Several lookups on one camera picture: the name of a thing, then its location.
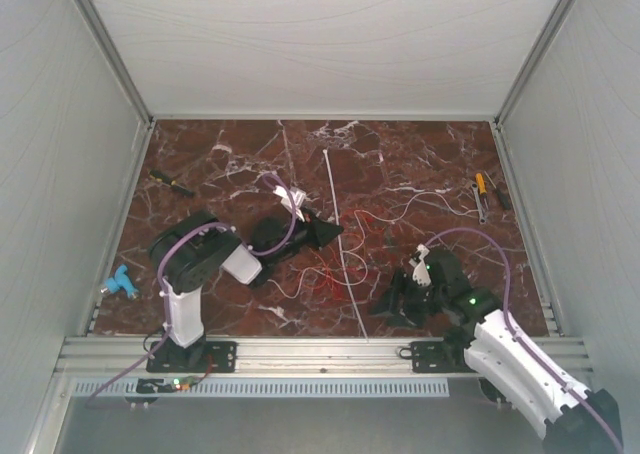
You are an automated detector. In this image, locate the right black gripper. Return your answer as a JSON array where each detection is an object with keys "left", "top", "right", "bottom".
[{"left": 368, "top": 270, "right": 447, "bottom": 331}]

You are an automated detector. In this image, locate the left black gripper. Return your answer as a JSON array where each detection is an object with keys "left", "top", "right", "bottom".
[{"left": 269, "top": 208, "right": 345, "bottom": 266}]

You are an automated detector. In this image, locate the orange wire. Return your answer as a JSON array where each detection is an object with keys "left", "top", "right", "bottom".
[{"left": 294, "top": 208, "right": 391, "bottom": 300}]

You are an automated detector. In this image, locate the long white zip tie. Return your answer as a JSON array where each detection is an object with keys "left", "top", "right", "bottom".
[{"left": 322, "top": 148, "right": 369, "bottom": 342}]

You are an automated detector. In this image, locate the white wire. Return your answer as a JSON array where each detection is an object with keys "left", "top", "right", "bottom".
[{"left": 267, "top": 189, "right": 484, "bottom": 301}]

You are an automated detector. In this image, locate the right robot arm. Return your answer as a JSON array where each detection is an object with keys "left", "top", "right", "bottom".
[{"left": 370, "top": 246, "right": 624, "bottom": 453}]

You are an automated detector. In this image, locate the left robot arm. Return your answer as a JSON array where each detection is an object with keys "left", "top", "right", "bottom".
[{"left": 148, "top": 208, "right": 344, "bottom": 372}]

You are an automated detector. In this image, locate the silver wrench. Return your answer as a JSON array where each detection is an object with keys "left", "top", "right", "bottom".
[{"left": 471, "top": 182, "right": 487, "bottom": 225}]

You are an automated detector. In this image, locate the small circuit board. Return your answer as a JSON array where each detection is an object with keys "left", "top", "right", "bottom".
[{"left": 171, "top": 376, "right": 200, "bottom": 391}]

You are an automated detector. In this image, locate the blue plastic fitting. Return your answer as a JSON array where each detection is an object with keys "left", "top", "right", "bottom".
[{"left": 99, "top": 264, "right": 139, "bottom": 300}]

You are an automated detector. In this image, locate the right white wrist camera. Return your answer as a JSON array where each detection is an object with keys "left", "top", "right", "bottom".
[{"left": 409, "top": 244, "right": 432, "bottom": 288}]

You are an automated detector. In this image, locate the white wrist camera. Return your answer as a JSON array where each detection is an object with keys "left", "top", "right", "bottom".
[
  {"left": 409, "top": 244, "right": 432, "bottom": 288},
  {"left": 273, "top": 186, "right": 307, "bottom": 221}
]

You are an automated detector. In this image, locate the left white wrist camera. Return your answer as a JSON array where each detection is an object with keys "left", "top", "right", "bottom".
[{"left": 273, "top": 186, "right": 307, "bottom": 221}]

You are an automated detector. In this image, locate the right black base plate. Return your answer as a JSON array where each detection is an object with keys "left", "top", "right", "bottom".
[{"left": 409, "top": 341, "right": 472, "bottom": 374}]

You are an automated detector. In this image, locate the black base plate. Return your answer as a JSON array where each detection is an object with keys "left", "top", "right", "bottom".
[
  {"left": 146, "top": 339, "right": 238, "bottom": 374},
  {"left": 409, "top": 341, "right": 472, "bottom": 374}
]

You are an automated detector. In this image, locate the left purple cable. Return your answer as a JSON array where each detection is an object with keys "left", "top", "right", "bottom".
[{"left": 84, "top": 172, "right": 297, "bottom": 410}]

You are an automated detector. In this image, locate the purple cable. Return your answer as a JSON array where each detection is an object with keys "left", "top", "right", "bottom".
[
  {"left": 424, "top": 227, "right": 626, "bottom": 454},
  {"left": 84, "top": 172, "right": 297, "bottom": 410}
]

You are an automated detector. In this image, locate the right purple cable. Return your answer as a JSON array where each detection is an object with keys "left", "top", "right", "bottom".
[{"left": 424, "top": 227, "right": 626, "bottom": 454}]

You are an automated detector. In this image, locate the yellow handled screwdriver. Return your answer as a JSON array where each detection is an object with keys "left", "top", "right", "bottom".
[{"left": 475, "top": 172, "right": 487, "bottom": 196}]

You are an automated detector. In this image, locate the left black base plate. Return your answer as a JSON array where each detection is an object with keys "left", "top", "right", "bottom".
[{"left": 146, "top": 339, "right": 238, "bottom": 374}]

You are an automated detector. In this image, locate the slotted grey cable duct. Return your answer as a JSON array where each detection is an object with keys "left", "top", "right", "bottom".
[{"left": 99, "top": 378, "right": 450, "bottom": 399}]

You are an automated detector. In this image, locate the aluminium front rail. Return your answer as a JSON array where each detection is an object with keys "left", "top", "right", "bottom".
[{"left": 54, "top": 335, "right": 595, "bottom": 374}]

